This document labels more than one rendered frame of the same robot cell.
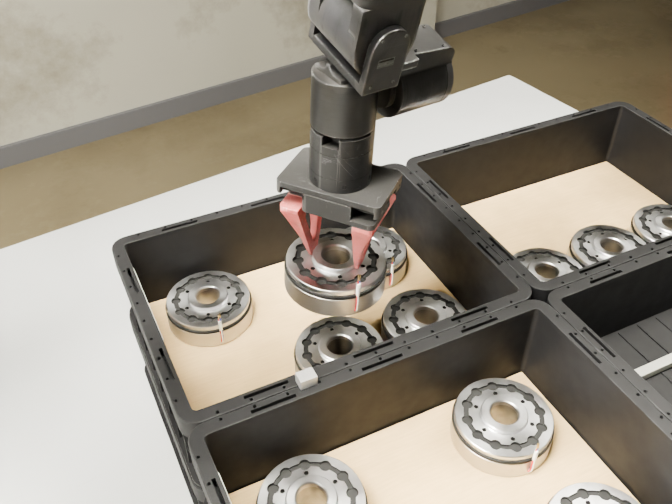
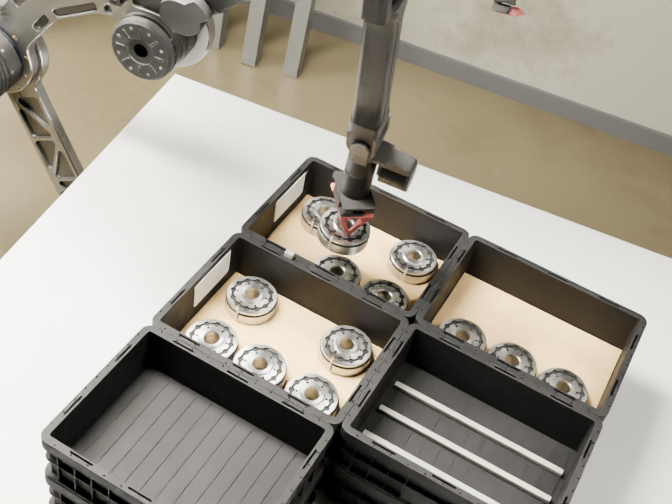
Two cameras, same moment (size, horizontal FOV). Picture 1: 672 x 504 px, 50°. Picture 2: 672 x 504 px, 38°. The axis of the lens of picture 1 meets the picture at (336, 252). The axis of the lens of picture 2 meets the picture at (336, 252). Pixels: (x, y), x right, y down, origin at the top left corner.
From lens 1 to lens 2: 1.42 m
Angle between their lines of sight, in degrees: 34
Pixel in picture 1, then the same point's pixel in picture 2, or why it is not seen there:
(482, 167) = (520, 277)
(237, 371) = (300, 247)
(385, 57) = (356, 151)
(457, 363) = (354, 312)
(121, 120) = (575, 110)
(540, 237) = (505, 334)
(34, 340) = (279, 178)
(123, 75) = (602, 77)
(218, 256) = not seen: hidden behind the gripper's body
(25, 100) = (513, 46)
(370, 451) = (297, 311)
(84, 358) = not seen: hidden behind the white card
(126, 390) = not seen: hidden behind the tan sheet
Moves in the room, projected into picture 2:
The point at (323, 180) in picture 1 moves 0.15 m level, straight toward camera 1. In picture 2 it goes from (340, 184) to (275, 208)
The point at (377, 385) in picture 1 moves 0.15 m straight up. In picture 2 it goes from (313, 284) to (324, 231)
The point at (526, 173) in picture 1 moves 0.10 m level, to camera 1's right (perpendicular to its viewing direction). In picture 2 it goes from (553, 306) to (586, 339)
